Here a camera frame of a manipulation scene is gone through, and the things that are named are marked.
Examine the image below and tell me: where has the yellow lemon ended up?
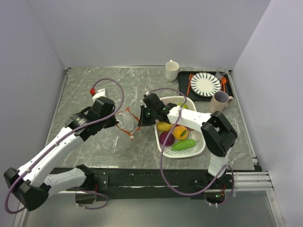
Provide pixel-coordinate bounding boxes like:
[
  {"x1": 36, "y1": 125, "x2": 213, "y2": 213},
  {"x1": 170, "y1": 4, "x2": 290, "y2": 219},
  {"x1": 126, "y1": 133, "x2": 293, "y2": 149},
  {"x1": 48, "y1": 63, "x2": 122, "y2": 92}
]
[{"x1": 156, "y1": 122, "x2": 173, "y2": 132}]

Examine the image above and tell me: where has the clear zip top bag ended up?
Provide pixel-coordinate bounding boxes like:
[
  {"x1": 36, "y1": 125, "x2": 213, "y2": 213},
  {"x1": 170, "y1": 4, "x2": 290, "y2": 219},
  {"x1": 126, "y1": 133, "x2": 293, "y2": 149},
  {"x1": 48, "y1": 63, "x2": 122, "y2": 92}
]
[{"x1": 103, "y1": 107, "x2": 140, "y2": 153}]

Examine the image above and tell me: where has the orange fruit with leaf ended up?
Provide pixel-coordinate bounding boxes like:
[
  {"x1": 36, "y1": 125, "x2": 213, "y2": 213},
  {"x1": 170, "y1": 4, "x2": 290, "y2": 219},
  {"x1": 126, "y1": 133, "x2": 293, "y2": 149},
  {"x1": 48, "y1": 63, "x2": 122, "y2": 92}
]
[{"x1": 173, "y1": 125, "x2": 188, "y2": 140}]

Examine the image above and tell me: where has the purple onion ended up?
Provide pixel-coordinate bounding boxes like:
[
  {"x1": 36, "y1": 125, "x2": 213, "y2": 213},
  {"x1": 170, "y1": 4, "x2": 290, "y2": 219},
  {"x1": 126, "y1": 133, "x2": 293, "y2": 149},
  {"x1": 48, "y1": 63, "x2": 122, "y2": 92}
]
[{"x1": 159, "y1": 131, "x2": 175, "y2": 146}]

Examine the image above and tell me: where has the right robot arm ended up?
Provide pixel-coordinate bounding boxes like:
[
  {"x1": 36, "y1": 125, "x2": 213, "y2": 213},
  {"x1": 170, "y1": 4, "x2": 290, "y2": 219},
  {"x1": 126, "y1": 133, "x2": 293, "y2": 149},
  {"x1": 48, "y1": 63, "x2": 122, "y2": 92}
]
[{"x1": 138, "y1": 93, "x2": 238, "y2": 188}]

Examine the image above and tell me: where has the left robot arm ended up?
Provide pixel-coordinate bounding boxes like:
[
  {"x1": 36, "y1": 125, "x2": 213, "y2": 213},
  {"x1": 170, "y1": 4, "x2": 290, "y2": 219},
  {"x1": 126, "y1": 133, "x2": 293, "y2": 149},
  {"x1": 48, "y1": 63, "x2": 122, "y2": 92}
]
[{"x1": 4, "y1": 96, "x2": 121, "y2": 211}]

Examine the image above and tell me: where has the white perforated basket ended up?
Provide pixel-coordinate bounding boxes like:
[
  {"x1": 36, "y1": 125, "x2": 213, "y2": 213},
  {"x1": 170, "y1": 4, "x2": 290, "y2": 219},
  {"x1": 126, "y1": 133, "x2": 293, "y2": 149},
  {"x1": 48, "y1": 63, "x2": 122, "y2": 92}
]
[{"x1": 154, "y1": 96, "x2": 205, "y2": 158}]

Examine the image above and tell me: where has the green pear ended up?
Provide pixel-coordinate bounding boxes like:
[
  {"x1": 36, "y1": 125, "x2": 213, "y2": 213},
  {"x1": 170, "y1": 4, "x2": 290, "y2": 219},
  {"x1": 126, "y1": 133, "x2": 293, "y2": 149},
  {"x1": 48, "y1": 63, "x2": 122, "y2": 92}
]
[{"x1": 178, "y1": 103, "x2": 188, "y2": 109}]

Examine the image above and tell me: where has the green bitter gourd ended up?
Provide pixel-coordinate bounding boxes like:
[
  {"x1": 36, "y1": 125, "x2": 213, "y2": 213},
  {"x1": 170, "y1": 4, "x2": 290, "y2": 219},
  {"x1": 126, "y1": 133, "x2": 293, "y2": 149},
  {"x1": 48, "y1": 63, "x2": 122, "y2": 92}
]
[{"x1": 171, "y1": 139, "x2": 200, "y2": 151}]

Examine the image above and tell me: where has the white mug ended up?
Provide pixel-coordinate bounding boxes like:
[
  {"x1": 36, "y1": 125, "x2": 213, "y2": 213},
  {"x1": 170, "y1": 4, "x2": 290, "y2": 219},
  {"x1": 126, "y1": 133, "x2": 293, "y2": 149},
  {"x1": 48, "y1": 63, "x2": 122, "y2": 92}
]
[{"x1": 165, "y1": 60, "x2": 179, "y2": 82}]

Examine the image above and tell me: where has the orange fork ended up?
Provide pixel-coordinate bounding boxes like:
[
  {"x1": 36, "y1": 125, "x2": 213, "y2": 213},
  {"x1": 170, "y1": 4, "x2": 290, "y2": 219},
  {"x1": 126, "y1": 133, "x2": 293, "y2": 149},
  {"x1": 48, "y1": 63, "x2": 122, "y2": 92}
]
[{"x1": 186, "y1": 73, "x2": 193, "y2": 96}]

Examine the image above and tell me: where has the striped white plate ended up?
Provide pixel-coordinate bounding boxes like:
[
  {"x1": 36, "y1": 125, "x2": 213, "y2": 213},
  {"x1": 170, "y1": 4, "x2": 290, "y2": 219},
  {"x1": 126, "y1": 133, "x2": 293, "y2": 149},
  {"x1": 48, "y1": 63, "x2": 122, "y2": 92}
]
[{"x1": 190, "y1": 72, "x2": 221, "y2": 97}]

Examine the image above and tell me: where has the beige mug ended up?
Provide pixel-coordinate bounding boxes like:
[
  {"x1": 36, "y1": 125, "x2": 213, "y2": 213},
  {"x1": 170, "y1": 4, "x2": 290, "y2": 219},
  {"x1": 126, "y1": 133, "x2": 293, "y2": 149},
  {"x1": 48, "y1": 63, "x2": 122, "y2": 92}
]
[{"x1": 209, "y1": 91, "x2": 233, "y2": 113}]

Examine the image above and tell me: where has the clear glass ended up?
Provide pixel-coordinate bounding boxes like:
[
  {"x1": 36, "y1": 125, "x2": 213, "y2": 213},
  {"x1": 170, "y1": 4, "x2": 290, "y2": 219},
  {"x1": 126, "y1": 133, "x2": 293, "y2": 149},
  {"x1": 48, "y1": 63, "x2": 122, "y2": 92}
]
[{"x1": 215, "y1": 67, "x2": 227, "y2": 80}]

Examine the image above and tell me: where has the orange spoon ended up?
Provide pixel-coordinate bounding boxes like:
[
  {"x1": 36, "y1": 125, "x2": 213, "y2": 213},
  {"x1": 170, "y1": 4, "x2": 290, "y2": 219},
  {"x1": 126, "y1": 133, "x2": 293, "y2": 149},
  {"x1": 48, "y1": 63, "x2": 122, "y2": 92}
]
[{"x1": 221, "y1": 77, "x2": 227, "y2": 92}]

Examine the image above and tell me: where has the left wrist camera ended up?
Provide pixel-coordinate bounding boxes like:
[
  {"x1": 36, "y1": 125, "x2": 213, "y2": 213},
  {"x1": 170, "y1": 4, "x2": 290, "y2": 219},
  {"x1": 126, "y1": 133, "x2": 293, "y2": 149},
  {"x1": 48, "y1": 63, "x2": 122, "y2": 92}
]
[{"x1": 90, "y1": 88, "x2": 107, "y2": 102}]

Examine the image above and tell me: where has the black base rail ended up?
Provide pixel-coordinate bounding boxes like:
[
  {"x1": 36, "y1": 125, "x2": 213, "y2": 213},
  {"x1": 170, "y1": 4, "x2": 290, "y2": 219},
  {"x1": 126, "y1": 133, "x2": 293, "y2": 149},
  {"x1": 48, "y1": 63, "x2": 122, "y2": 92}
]
[{"x1": 63, "y1": 165, "x2": 235, "y2": 201}]

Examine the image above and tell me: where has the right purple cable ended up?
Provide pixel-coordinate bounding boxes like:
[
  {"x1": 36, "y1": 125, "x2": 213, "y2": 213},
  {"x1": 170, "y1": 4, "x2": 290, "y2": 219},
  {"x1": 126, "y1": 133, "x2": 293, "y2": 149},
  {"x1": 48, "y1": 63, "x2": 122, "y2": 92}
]
[{"x1": 145, "y1": 87, "x2": 235, "y2": 206}]

